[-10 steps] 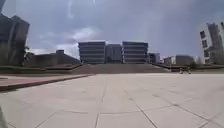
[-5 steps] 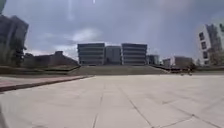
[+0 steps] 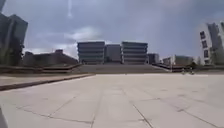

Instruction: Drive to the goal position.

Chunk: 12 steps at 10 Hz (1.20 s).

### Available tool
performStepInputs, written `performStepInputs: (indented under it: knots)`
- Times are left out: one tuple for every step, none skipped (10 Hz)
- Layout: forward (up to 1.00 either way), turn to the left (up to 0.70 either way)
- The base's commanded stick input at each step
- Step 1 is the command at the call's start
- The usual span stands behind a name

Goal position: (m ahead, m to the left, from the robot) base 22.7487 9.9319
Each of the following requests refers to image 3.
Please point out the low pale building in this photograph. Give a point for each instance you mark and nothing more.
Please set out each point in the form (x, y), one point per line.
(178, 60)

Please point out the low dark kerb wall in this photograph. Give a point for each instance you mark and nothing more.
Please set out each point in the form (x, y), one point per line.
(40, 82)

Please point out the pale concrete slab plaza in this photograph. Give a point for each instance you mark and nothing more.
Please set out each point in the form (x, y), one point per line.
(133, 96)

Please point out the person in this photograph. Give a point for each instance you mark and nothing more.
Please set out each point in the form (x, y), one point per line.
(191, 70)

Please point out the dark tall building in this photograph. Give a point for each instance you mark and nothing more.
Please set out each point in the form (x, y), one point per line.
(11, 36)

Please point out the wide grey stone stairs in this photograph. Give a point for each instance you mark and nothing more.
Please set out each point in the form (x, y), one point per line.
(116, 69)

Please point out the grey multi-storey building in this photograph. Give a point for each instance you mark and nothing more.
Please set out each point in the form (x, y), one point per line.
(112, 52)

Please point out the low dark building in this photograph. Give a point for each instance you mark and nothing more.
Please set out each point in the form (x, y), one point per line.
(50, 59)

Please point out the white tall building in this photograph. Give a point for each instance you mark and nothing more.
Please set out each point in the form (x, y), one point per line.
(213, 43)

